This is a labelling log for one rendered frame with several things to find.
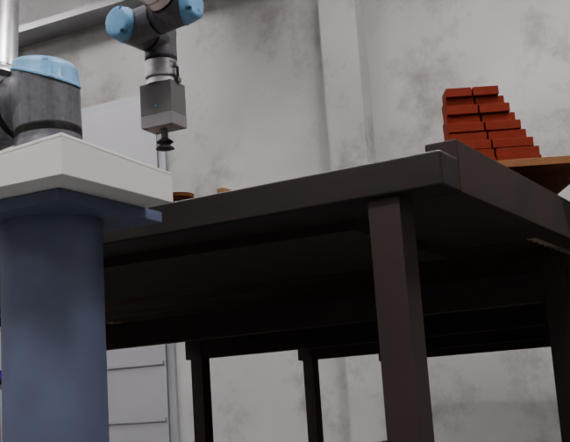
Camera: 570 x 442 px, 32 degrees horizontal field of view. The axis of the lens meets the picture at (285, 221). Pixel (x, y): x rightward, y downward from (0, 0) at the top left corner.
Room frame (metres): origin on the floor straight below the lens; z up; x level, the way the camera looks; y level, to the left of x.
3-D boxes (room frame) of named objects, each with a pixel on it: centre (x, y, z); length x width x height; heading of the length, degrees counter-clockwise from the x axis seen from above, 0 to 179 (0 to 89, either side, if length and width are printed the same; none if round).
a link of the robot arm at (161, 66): (2.17, 0.26, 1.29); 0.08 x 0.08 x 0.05
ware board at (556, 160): (2.45, -0.48, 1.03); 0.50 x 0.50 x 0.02; 0
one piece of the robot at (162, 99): (2.18, 0.25, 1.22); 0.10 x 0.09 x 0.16; 154
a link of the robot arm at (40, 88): (1.65, 0.41, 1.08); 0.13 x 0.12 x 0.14; 59
